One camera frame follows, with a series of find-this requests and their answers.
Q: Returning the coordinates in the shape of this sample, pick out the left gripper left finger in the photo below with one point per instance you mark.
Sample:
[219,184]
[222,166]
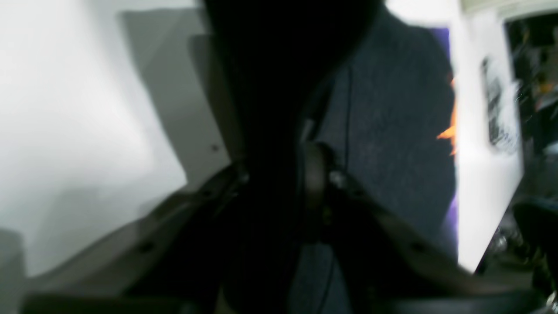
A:
[170,262]

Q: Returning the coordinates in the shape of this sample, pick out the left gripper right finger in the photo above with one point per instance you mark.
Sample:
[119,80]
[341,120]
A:
[388,268]

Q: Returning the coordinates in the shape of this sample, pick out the dark navy T-shirt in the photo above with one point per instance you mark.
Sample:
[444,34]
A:
[350,75]

